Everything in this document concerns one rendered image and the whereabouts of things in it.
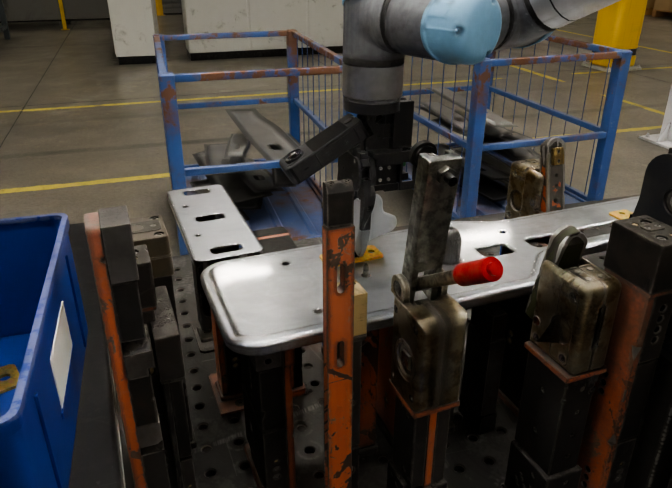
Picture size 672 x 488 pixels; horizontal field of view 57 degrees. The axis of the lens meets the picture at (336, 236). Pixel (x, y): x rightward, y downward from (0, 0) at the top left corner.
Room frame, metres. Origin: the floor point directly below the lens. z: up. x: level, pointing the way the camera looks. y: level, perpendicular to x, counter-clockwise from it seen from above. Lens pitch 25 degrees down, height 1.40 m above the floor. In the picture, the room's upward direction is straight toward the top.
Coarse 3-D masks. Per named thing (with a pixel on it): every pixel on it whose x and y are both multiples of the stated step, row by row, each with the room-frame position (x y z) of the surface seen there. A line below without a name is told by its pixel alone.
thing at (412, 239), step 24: (432, 144) 0.59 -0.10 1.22; (432, 168) 0.55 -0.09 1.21; (456, 168) 0.56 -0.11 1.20; (432, 192) 0.55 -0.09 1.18; (432, 216) 0.56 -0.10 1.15; (408, 240) 0.57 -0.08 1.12; (432, 240) 0.56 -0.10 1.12; (408, 264) 0.57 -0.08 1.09; (432, 264) 0.57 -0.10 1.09; (432, 288) 0.58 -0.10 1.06
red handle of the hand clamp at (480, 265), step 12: (468, 264) 0.49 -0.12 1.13; (480, 264) 0.47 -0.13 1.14; (492, 264) 0.47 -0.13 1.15; (420, 276) 0.57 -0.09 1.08; (432, 276) 0.55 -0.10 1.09; (444, 276) 0.52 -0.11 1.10; (456, 276) 0.50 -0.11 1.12; (468, 276) 0.48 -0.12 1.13; (480, 276) 0.47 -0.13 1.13; (492, 276) 0.47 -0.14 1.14; (420, 288) 0.57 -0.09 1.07
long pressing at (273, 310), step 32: (480, 224) 0.88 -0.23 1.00; (512, 224) 0.88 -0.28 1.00; (544, 224) 0.88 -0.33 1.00; (576, 224) 0.88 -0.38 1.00; (608, 224) 0.88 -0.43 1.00; (256, 256) 0.77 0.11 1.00; (288, 256) 0.77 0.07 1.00; (384, 256) 0.77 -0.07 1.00; (480, 256) 0.77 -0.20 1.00; (512, 256) 0.77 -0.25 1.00; (224, 288) 0.68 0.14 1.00; (256, 288) 0.68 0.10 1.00; (288, 288) 0.68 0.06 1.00; (320, 288) 0.68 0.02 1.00; (384, 288) 0.68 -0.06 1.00; (448, 288) 0.68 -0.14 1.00; (480, 288) 0.67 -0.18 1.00; (512, 288) 0.68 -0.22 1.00; (224, 320) 0.61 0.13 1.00; (256, 320) 0.61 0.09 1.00; (288, 320) 0.61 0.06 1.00; (320, 320) 0.61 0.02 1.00; (384, 320) 0.61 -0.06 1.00; (256, 352) 0.55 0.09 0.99
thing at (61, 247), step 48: (0, 240) 0.53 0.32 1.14; (48, 240) 0.54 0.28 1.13; (0, 288) 0.53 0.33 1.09; (48, 288) 0.40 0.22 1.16; (0, 336) 0.52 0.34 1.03; (48, 336) 0.38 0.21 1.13; (48, 384) 0.35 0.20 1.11; (0, 432) 0.26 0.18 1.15; (48, 432) 0.31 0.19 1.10; (0, 480) 0.26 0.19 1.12; (48, 480) 0.29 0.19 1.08
